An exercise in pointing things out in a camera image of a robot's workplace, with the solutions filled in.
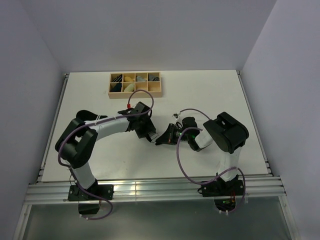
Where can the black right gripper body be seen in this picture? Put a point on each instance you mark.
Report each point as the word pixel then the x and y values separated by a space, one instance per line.
pixel 175 134

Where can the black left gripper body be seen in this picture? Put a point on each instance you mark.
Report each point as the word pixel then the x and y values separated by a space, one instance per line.
pixel 145 127

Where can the wooden compartment box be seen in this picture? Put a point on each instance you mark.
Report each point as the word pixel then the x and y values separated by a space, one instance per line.
pixel 153 87

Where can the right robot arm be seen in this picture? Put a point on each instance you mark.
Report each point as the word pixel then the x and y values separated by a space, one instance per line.
pixel 228 134

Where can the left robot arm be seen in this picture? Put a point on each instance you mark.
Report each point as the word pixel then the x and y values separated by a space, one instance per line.
pixel 76 144

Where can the cream rolled socks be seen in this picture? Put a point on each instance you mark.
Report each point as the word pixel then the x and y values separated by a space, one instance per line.
pixel 129 88

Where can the dark teal rolled socks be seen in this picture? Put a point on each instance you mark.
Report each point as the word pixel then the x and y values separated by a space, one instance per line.
pixel 116 88

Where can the grey yellow rolled socks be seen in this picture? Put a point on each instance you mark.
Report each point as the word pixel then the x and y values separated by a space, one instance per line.
pixel 139 78

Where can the dark grey rolled socks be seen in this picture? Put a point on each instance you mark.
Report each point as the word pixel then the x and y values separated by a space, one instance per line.
pixel 153 78

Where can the black striped rolled socks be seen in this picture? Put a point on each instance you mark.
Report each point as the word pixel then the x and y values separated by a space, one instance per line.
pixel 117 79

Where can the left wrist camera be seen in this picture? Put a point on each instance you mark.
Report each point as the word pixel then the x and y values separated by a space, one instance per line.
pixel 140 108

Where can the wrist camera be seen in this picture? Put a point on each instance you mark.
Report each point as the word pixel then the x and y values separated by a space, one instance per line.
pixel 189 122
pixel 140 108

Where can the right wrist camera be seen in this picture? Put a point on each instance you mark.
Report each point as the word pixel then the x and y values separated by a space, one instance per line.
pixel 189 122

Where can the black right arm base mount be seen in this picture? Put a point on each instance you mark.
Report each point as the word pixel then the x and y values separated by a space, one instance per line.
pixel 220 188

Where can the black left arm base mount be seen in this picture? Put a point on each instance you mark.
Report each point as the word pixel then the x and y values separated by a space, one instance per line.
pixel 99 192

